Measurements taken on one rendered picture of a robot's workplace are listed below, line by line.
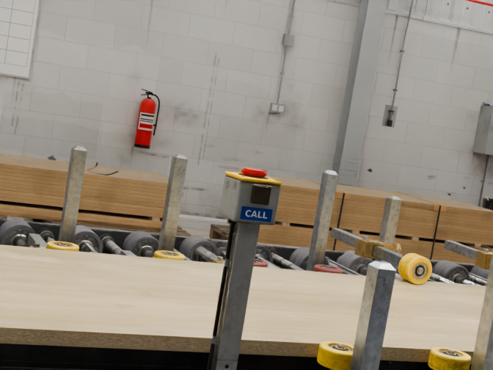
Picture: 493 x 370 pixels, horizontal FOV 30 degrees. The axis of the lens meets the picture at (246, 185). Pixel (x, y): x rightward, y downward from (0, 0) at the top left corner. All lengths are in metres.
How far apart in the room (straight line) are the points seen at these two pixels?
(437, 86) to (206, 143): 2.57
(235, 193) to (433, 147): 8.53
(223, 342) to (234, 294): 0.08
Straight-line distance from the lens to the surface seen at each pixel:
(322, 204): 2.72
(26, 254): 2.20
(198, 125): 8.86
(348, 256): 3.30
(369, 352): 1.58
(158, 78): 8.73
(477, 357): 1.74
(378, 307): 1.57
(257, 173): 1.42
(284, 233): 7.87
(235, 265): 1.44
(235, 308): 1.45
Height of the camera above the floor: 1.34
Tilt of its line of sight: 5 degrees down
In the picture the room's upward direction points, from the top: 9 degrees clockwise
